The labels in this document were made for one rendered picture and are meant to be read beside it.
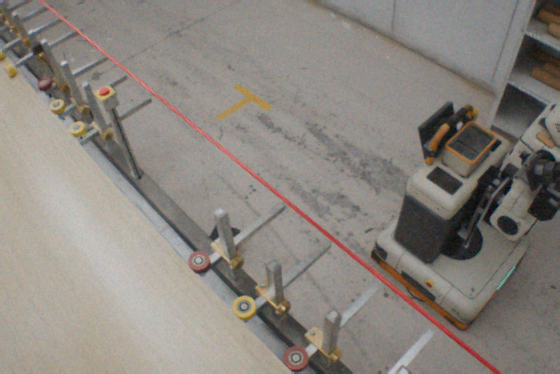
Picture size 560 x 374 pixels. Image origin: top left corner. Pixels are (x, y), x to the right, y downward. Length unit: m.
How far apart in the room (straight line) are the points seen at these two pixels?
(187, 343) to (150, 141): 2.13
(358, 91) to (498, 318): 1.96
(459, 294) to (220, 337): 1.29
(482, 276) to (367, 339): 0.67
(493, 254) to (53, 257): 2.09
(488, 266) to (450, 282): 0.24
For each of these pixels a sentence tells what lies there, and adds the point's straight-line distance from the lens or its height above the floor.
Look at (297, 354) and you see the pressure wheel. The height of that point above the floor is 0.90.
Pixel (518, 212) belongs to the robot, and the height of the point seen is 0.83.
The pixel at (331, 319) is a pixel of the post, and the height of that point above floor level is 1.13.
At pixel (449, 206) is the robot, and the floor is 0.79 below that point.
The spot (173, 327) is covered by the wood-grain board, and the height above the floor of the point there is 0.90.
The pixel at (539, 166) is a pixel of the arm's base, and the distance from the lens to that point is 1.72.
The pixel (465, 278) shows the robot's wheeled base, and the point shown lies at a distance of 2.49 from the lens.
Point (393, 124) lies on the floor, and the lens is 3.48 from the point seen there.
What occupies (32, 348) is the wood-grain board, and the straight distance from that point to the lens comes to 1.81.
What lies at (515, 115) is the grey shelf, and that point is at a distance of 3.64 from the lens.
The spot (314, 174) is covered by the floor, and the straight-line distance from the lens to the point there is 3.10.
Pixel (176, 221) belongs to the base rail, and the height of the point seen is 0.70.
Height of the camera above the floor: 2.38
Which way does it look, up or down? 51 degrees down
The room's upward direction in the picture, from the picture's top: 5 degrees counter-clockwise
